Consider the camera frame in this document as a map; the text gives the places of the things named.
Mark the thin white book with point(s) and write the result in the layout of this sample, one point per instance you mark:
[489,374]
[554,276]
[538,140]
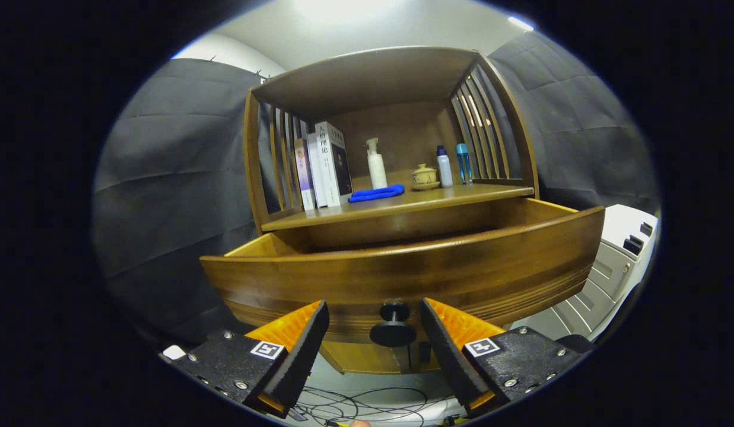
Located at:
[317,178]

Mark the thick white book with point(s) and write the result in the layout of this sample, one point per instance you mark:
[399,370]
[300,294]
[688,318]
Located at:
[331,166]

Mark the round ceiling light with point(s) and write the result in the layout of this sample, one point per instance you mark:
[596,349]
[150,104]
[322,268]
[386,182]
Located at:
[343,5]

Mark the wooden countertop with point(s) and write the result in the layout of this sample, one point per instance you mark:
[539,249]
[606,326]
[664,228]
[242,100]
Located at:
[438,198]

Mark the purple book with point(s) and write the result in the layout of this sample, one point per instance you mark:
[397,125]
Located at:
[304,175]

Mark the white pump bottle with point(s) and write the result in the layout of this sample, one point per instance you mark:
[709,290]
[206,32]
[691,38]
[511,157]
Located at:
[377,169]

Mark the yellow lidded tea cup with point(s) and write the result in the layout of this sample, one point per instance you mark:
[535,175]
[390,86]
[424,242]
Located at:
[425,176]

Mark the clear blue bottle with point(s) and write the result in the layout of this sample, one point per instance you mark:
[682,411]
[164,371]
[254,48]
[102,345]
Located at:
[464,165]

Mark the rectangular ceiling light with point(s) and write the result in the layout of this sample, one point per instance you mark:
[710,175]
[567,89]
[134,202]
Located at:
[520,23]

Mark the brown wooden cabinet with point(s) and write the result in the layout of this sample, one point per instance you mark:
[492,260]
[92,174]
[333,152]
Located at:
[366,77]

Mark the blue folded cloth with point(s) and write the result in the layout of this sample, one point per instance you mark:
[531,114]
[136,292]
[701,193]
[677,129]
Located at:
[375,193]

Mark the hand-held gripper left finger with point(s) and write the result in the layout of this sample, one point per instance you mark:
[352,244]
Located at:
[301,350]

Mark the white bottle with blue cap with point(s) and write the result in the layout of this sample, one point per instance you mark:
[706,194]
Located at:
[445,169]

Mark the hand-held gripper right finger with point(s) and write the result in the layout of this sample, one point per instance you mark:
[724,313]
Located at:
[447,350]

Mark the brown wooden drawer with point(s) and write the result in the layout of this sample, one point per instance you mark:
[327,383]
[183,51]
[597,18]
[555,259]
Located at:
[402,273]

